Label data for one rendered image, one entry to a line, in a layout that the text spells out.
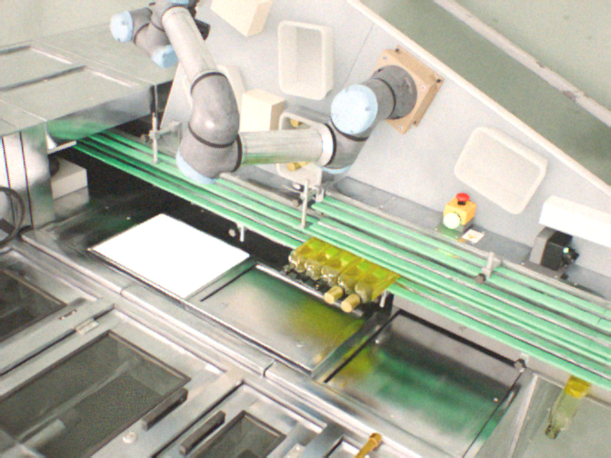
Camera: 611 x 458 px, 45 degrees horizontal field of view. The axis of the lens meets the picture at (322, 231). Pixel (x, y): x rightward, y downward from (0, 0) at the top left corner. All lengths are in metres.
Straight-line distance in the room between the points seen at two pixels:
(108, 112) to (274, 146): 0.99
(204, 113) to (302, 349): 0.74
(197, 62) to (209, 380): 0.84
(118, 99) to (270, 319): 1.02
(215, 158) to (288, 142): 0.23
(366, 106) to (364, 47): 0.37
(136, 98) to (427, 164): 1.14
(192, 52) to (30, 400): 0.96
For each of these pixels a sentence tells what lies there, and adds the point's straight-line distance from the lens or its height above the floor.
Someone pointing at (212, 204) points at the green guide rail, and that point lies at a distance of 2.54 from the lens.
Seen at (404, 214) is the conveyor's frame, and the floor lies 0.85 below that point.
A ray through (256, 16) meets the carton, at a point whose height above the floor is 0.81.
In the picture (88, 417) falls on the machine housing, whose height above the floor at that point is 1.77.
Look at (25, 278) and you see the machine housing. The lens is 2.46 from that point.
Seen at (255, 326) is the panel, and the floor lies 1.27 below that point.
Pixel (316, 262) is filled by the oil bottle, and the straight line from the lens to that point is 2.16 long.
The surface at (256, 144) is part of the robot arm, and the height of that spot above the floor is 1.29.
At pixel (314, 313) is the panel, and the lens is 2.20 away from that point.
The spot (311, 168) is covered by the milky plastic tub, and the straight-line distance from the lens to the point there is 2.43.
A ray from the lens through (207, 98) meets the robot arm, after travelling 1.70.
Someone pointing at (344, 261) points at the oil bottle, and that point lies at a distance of 2.17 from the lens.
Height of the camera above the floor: 2.60
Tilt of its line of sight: 47 degrees down
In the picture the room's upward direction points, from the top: 124 degrees counter-clockwise
